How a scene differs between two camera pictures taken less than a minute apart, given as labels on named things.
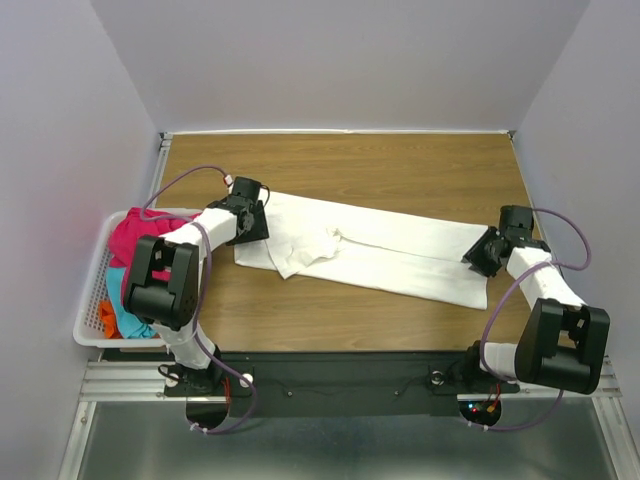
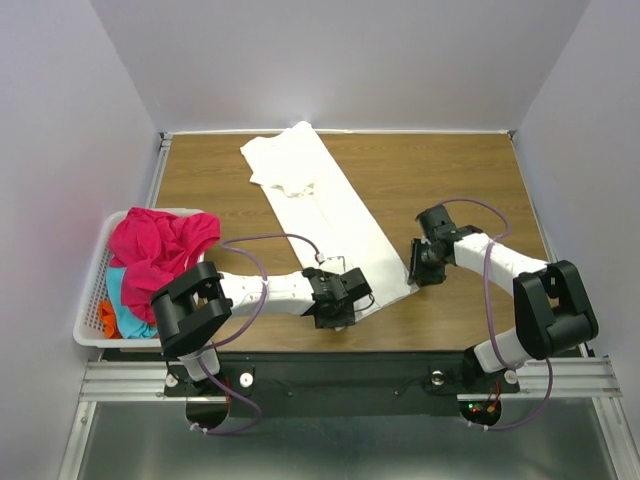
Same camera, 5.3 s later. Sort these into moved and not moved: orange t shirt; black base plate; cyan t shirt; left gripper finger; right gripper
Moved: right gripper; left gripper finger
Not moved: orange t shirt; black base plate; cyan t shirt
